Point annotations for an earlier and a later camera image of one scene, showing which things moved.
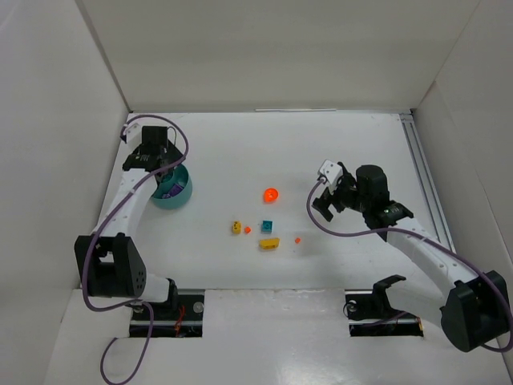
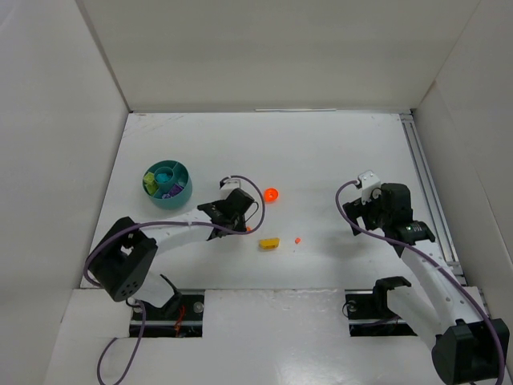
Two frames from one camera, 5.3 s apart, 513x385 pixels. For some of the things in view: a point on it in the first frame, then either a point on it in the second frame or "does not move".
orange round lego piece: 270,194 does not move
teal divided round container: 177,175 does not move
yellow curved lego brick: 268,244 does not move
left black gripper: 168,165 -> 224,224
